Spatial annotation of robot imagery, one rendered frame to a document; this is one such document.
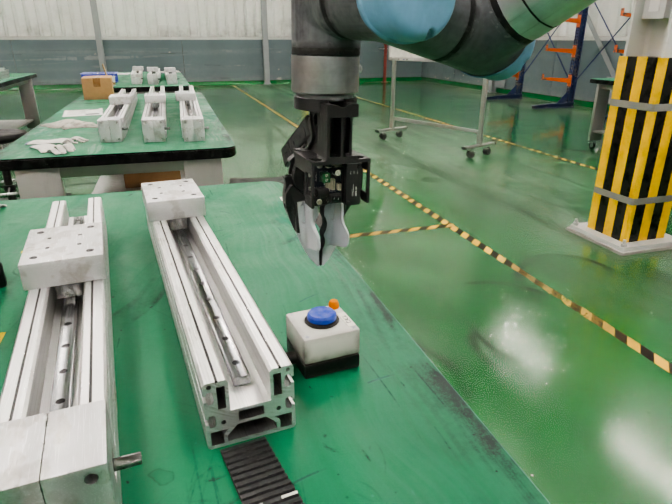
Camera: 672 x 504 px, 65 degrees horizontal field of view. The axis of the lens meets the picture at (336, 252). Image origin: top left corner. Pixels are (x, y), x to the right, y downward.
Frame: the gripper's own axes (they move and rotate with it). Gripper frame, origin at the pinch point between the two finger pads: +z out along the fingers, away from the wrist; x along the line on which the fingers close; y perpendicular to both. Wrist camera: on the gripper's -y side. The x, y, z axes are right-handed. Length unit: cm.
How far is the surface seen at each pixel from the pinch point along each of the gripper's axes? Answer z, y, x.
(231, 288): 7.5, -9.0, -9.8
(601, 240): 89, -160, 250
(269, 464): 14.9, 17.9, -12.1
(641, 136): 24, -154, 256
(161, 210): 6.0, -44.5, -15.6
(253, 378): 11.3, 7.8, -11.1
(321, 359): 13.1, 4.6, -1.2
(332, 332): 9.7, 4.0, 0.6
